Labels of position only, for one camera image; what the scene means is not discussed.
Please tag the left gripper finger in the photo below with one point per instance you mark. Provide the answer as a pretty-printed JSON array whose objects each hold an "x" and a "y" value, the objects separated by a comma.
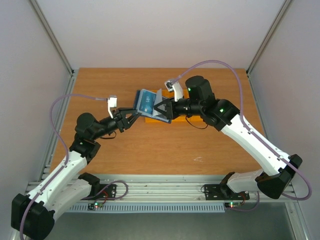
[
  {"x": 129, "y": 119},
  {"x": 124, "y": 111}
]

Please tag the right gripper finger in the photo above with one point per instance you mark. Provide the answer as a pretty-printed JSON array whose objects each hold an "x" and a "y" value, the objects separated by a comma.
[
  {"x": 159, "y": 115},
  {"x": 165, "y": 104}
]

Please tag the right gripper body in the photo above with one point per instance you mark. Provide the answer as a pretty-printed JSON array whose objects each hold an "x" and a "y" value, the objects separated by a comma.
[{"x": 171, "y": 108}]

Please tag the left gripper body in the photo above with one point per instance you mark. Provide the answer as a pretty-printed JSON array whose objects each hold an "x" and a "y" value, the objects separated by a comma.
[{"x": 118, "y": 119}]

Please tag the blue card holder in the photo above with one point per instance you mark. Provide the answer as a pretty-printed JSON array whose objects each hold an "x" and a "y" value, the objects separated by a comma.
[{"x": 159, "y": 98}]

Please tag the blue credit card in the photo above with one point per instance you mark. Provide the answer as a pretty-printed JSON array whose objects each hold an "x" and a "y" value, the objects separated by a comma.
[{"x": 146, "y": 101}]

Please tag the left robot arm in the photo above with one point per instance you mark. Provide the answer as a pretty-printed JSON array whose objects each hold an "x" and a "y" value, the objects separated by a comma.
[{"x": 34, "y": 215}]

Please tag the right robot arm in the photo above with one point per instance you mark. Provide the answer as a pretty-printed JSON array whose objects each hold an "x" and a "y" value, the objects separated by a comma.
[{"x": 277, "y": 167}]

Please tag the middle yellow bin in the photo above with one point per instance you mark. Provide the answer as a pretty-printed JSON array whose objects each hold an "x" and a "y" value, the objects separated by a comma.
[{"x": 168, "y": 94}]

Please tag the yellow bin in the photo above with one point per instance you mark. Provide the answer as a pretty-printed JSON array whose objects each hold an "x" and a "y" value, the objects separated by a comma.
[
  {"x": 195, "y": 118},
  {"x": 168, "y": 94},
  {"x": 150, "y": 120}
]

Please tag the right yellow bin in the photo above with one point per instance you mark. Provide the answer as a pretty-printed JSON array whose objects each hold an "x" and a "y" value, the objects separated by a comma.
[{"x": 195, "y": 118}]

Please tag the left yellow bin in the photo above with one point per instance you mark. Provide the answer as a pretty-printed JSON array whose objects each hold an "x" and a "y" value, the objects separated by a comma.
[{"x": 150, "y": 120}]

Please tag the left circuit board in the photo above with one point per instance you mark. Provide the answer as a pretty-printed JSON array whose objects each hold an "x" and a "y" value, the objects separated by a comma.
[{"x": 94, "y": 206}]

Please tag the circuit board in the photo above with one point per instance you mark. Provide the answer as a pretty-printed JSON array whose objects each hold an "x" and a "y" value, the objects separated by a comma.
[
  {"x": 94, "y": 206},
  {"x": 233, "y": 205}
]

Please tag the right circuit board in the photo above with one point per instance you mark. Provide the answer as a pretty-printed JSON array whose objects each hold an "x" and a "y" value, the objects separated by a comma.
[{"x": 233, "y": 205}]

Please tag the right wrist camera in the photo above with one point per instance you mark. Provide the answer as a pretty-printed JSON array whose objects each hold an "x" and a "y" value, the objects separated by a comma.
[{"x": 174, "y": 86}]

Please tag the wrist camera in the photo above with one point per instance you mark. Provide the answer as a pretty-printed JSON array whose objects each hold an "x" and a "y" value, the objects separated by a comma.
[
  {"x": 174, "y": 86},
  {"x": 111, "y": 104}
]

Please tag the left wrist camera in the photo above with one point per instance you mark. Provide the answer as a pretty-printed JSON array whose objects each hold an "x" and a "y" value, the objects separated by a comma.
[{"x": 111, "y": 104}]

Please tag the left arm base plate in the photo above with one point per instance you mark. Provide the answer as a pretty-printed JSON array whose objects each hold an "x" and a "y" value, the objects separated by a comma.
[{"x": 102, "y": 191}]

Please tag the aluminium rail base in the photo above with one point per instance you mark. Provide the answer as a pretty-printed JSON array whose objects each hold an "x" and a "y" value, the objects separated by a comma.
[{"x": 151, "y": 188}]

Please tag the grey slotted cable duct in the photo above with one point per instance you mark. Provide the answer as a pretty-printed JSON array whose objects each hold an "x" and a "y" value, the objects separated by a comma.
[{"x": 134, "y": 207}]

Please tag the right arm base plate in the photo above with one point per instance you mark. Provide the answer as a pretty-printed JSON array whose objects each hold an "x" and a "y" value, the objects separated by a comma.
[{"x": 214, "y": 192}]

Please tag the right aluminium frame post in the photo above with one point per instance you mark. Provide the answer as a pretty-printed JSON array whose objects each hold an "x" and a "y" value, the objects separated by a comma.
[{"x": 284, "y": 8}]

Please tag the aluminium frame post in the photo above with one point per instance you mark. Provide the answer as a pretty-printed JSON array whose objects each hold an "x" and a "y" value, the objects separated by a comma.
[
  {"x": 47, "y": 28},
  {"x": 284, "y": 8}
]

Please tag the left aluminium frame post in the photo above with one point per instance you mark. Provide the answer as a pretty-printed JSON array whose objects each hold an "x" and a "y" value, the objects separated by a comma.
[{"x": 47, "y": 28}]

